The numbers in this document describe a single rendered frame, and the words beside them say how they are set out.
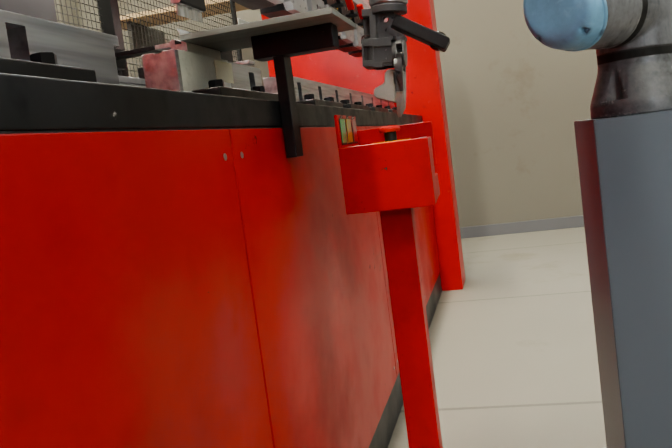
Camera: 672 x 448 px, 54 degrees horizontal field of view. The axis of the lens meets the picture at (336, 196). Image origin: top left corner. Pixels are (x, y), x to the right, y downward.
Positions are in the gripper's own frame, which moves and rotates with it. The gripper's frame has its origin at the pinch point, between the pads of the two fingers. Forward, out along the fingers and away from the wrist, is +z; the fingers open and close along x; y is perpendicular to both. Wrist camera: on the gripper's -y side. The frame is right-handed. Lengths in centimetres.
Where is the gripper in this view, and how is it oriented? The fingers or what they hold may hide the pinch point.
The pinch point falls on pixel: (403, 110)
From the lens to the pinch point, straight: 132.2
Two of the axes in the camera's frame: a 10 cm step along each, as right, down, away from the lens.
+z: 0.4, 9.9, 0.9
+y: -9.8, 0.3, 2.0
